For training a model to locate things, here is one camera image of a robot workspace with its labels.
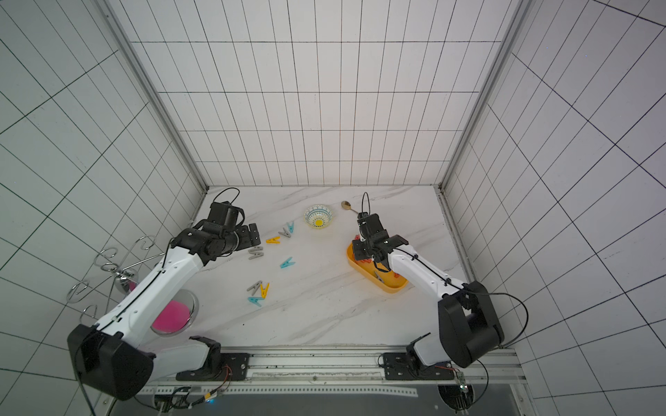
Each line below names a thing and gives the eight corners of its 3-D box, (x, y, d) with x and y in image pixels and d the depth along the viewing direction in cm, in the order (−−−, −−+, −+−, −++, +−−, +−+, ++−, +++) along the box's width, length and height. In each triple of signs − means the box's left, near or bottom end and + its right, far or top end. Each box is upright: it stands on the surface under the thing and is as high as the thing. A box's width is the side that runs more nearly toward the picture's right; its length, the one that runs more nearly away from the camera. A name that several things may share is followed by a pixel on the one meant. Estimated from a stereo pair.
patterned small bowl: (304, 228, 106) (303, 223, 103) (305, 210, 113) (305, 204, 110) (332, 228, 106) (332, 223, 103) (332, 210, 113) (332, 204, 110)
